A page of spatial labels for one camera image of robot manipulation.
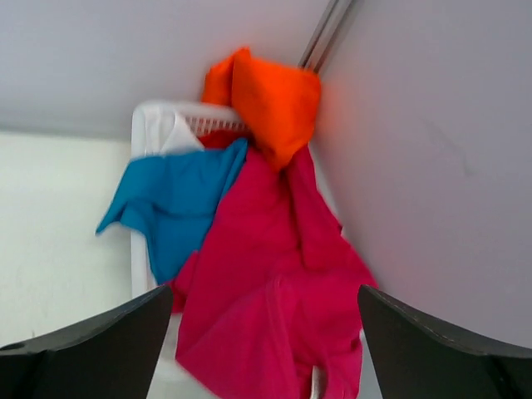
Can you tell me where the white t shirt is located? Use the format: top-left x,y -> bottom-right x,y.
161,114 -> 204,155

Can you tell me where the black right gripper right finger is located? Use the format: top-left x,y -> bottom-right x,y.
358,285 -> 531,398

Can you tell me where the red t shirt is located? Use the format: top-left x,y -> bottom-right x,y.
199,129 -> 250,149

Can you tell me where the orange t shirt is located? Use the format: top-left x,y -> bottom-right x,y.
201,47 -> 322,170

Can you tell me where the magenta pink t shirt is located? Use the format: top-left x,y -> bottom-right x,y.
171,148 -> 375,398

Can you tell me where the aluminium frame post right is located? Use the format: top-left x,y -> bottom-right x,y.
298,0 -> 363,74

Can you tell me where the blue t shirt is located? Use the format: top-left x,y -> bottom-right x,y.
96,139 -> 248,284

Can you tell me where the white plastic laundry basket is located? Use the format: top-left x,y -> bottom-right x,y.
130,99 -> 367,399

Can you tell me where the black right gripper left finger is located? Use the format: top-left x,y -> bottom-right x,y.
1,286 -> 173,398

